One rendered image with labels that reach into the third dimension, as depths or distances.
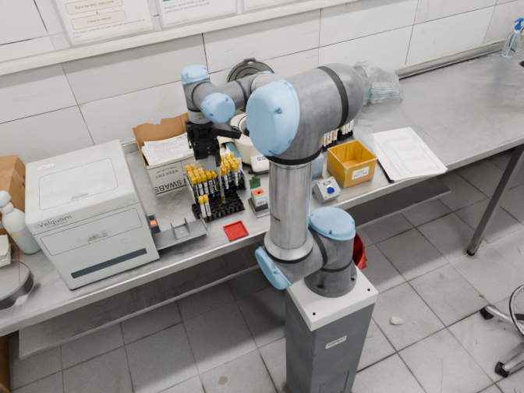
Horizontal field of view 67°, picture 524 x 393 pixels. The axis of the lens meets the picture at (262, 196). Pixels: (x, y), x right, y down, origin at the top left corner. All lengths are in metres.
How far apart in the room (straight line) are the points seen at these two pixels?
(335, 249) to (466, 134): 1.05
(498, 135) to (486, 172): 1.29
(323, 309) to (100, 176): 0.72
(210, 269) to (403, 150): 1.07
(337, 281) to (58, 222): 0.75
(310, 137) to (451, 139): 1.21
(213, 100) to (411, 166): 0.89
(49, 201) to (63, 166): 0.15
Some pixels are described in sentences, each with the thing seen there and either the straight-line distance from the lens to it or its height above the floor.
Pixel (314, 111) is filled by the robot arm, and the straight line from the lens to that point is 0.66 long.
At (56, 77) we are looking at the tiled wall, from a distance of 1.63.
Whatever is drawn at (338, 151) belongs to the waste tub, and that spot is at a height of 0.95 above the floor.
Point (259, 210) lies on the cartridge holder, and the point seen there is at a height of 0.89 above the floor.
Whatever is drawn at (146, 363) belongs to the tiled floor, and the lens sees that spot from 2.15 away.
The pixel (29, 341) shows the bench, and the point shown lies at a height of 0.27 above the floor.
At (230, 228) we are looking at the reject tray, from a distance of 1.35.
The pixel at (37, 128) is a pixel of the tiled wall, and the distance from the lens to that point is 1.72.
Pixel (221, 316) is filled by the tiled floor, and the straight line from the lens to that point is 2.17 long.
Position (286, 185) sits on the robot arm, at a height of 1.36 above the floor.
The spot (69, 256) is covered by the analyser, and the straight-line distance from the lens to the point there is 1.24.
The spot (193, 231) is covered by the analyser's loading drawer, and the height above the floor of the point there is 0.91.
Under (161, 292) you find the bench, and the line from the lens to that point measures 2.00.
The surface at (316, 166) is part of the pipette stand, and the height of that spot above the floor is 0.94.
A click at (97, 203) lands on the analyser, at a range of 1.12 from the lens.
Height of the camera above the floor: 1.87
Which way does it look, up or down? 43 degrees down
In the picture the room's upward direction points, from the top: 4 degrees counter-clockwise
